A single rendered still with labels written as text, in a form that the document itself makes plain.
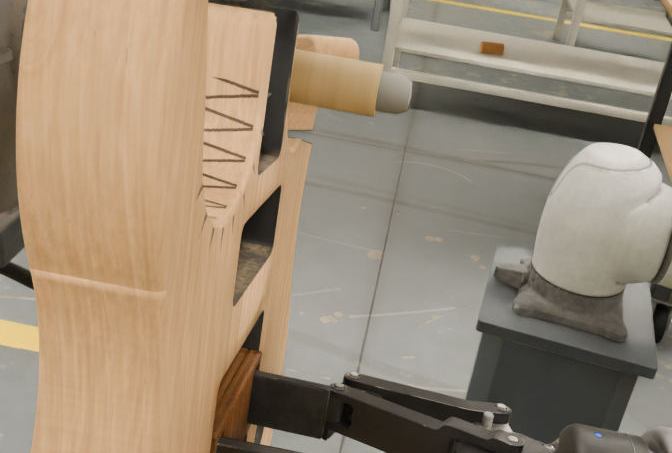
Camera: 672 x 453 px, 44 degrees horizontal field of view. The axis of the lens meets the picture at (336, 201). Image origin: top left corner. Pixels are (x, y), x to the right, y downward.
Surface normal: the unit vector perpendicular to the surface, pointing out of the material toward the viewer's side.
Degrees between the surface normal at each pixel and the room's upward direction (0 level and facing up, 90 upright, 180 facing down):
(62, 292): 102
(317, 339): 0
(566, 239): 88
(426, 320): 0
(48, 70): 73
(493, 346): 90
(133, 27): 66
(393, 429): 78
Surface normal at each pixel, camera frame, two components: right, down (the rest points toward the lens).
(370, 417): -0.44, 0.15
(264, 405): -0.14, 0.22
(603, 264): 0.02, 0.50
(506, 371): -0.29, 0.40
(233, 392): 0.15, -0.96
